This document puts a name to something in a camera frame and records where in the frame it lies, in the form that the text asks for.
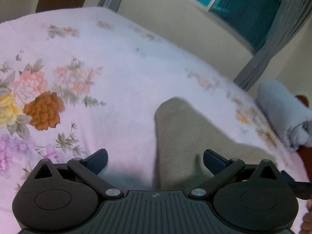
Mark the pink floral bed sheet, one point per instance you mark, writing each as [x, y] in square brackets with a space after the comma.
[77, 80]

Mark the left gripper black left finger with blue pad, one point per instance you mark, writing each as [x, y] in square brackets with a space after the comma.
[63, 197]

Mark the grey-brown fleece pants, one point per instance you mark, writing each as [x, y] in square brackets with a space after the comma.
[183, 134]

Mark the person's hand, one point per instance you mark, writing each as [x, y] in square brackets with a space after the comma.
[306, 227]

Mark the white framed window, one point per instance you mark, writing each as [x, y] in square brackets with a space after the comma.
[247, 20]

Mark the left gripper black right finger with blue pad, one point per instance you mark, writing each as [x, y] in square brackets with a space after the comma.
[247, 197]

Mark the rolled light blue quilt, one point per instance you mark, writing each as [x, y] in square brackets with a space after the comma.
[289, 118]

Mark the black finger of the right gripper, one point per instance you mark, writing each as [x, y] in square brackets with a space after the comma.
[302, 190]

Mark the right grey curtain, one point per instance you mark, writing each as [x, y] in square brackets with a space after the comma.
[290, 18]

